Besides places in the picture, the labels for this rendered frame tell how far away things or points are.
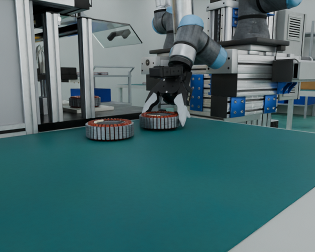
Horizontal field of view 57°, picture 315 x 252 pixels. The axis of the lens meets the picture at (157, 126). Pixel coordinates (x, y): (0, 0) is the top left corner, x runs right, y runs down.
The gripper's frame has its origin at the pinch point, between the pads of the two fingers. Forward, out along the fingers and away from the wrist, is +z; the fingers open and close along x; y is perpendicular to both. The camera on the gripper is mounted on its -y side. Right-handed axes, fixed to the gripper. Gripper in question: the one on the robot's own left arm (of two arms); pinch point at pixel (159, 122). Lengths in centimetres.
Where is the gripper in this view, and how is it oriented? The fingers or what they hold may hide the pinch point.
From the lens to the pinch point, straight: 80.0
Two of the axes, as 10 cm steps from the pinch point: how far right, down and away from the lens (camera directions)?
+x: -8.4, -0.9, 5.4
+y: 4.8, 3.6, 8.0
